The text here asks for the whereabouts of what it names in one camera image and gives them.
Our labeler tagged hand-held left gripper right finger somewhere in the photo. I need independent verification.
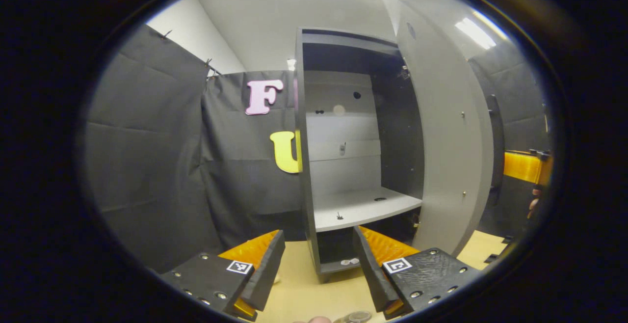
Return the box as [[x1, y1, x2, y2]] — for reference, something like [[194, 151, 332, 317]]
[[353, 225, 484, 320]]

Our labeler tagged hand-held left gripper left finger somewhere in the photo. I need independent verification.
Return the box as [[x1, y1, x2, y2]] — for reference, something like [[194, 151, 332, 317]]
[[159, 230, 286, 321]]

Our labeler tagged black cabinet door handle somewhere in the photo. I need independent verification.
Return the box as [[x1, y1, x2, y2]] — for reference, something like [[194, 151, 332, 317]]
[[485, 94, 506, 207]]

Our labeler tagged clear plastic bottle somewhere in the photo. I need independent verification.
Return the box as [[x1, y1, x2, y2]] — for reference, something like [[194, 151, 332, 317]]
[[334, 311, 373, 323]]

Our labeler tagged grey cabinet door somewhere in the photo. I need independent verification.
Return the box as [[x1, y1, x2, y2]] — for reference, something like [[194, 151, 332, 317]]
[[377, 0, 497, 258]]

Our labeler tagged grey cabinet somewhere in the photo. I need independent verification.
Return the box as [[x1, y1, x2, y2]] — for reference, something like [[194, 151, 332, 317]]
[[293, 27, 426, 283]]

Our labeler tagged grey cabinet shelf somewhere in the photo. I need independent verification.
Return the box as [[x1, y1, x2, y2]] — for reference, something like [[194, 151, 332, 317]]
[[312, 187, 423, 233]]

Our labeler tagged black backdrop cloth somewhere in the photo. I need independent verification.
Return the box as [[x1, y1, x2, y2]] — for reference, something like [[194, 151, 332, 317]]
[[200, 70, 307, 250], [468, 43, 551, 238], [81, 24, 224, 269]]

